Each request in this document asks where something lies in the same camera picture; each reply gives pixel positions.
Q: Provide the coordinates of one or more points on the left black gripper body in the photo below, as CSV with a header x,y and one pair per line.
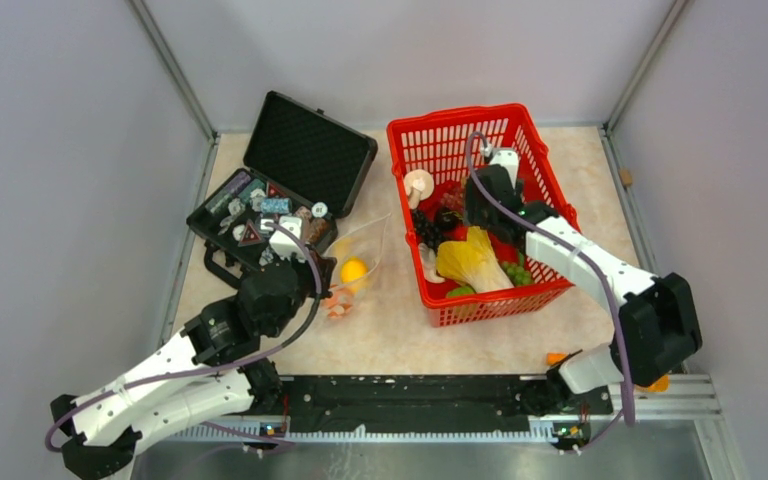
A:
x,y
307,289

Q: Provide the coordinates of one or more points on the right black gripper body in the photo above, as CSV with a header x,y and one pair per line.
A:
x,y
476,214

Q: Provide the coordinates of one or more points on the orange fruit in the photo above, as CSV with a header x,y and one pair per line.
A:
x,y
340,302

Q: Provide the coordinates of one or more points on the yellow lemon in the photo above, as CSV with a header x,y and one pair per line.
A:
x,y
354,274

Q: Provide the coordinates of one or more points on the clear zip top bag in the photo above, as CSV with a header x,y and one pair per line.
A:
x,y
359,255

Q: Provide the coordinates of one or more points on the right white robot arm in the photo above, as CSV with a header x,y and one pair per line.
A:
x,y
655,321

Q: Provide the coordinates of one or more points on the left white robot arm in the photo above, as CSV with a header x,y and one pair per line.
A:
x,y
216,364

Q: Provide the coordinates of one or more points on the purple grape bunch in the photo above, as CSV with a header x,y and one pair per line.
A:
x,y
452,196

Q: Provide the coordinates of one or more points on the white mushroom upper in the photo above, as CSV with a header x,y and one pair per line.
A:
x,y
418,186

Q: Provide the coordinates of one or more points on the white mushroom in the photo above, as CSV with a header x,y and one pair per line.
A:
x,y
429,264
418,186

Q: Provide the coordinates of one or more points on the black grape bunch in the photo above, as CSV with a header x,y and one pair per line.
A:
x,y
436,229

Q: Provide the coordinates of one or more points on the napa cabbage toy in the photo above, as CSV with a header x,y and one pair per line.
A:
x,y
472,262

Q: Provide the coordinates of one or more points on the green grape bunch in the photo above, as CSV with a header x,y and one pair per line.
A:
x,y
517,273

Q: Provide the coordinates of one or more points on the red plastic basket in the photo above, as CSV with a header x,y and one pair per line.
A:
x,y
438,144

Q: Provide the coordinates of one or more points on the white mushroom lower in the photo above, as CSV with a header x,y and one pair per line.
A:
x,y
429,264

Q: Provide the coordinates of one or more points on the green lime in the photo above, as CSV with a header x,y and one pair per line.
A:
x,y
460,291

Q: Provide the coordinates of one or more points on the black poker chip case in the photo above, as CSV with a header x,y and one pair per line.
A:
x,y
298,154

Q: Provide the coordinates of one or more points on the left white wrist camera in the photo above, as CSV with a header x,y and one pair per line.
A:
x,y
286,236

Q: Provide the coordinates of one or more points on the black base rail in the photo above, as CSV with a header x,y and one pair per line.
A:
x,y
436,406

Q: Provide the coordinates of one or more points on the orange handled tool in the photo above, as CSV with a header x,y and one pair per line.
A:
x,y
660,385

